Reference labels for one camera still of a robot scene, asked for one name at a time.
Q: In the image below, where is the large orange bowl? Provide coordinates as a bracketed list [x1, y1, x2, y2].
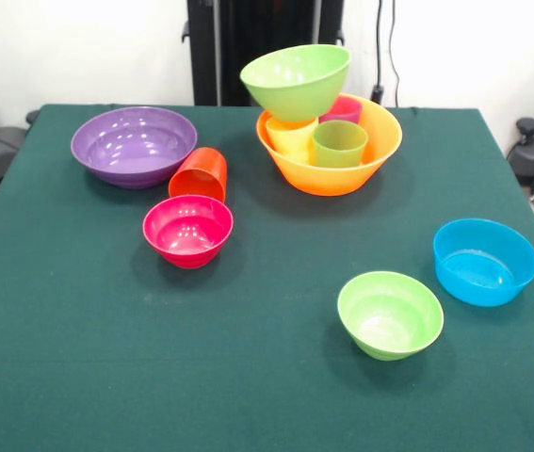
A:
[255, 92, 404, 198]

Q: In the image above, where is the yellow cup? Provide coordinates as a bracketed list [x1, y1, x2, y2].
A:
[266, 117, 320, 166]

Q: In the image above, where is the green cup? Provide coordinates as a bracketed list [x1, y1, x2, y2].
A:
[312, 120, 370, 170]

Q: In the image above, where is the large green bowl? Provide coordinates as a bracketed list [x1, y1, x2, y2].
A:
[239, 43, 353, 123]

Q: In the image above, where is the purple cup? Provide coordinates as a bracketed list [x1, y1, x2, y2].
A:
[318, 96, 364, 126]

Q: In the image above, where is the pink bowl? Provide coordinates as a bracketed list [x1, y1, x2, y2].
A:
[141, 194, 235, 270]

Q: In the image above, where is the red-orange cup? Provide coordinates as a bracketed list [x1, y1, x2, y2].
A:
[168, 147, 229, 204]

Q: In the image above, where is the small green bowl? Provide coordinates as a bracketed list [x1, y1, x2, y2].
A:
[336, 270, 445, 363]

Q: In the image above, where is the purple bowl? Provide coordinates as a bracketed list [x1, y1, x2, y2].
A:
[70, 105, 199, 190]

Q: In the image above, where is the dark green table cloth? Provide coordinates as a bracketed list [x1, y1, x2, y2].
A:
[0, 103, 534, 452]

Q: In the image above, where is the blue bowl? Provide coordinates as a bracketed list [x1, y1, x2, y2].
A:
[432, 218, 534, 309]

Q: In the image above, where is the black wall cable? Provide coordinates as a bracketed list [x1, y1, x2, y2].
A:
[370, 0, 402, 108]

